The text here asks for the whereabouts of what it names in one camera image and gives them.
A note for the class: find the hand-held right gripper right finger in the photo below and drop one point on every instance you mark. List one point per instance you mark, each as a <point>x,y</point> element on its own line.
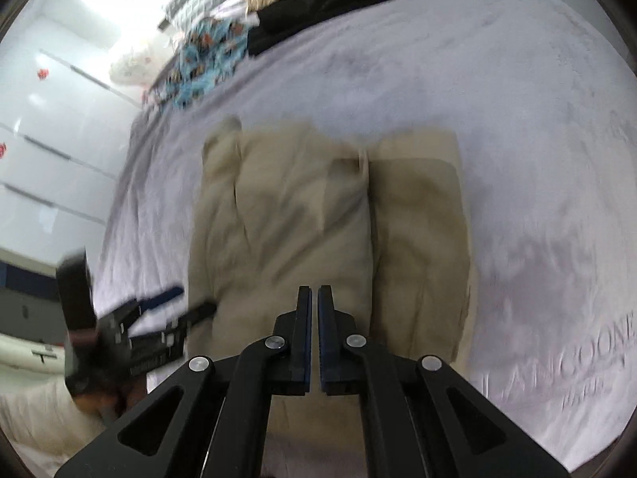
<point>324,348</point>

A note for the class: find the lavender plush blanket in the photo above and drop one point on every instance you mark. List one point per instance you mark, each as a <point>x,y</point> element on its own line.
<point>522,159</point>

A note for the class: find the white pillow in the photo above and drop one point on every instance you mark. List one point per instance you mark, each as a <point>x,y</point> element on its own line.
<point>134,64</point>

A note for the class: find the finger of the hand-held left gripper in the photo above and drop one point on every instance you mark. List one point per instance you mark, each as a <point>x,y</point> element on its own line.
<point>196,313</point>
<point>164,296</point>

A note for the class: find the blue floral cloth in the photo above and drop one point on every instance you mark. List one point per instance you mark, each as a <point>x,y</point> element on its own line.
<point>209,55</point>

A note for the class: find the white wardrobe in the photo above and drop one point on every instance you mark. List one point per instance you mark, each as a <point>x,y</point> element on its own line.
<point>50,134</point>

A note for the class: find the black garment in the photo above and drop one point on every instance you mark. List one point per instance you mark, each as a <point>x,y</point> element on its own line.
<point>323,5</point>

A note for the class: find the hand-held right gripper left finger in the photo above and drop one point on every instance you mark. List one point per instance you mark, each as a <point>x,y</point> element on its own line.
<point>304,348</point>

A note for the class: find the beige pants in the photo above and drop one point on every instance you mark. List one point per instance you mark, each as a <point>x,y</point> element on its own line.
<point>298,209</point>

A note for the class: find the person's left hand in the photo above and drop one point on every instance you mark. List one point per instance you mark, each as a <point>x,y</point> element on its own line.
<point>99,401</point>

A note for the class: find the cream quilt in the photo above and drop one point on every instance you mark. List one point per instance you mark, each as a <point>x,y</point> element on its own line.
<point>45,418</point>

